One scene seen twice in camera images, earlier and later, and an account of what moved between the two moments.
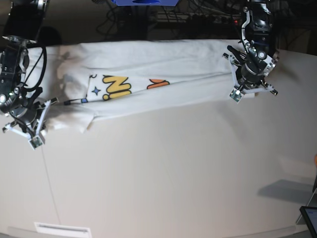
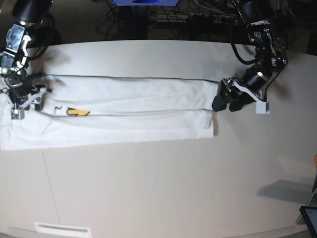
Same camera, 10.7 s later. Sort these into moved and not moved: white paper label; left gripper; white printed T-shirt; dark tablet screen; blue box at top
Moved: left gripper; white printed T-shirt
Not moved: dark tablet screen; white paper label; blue box at top
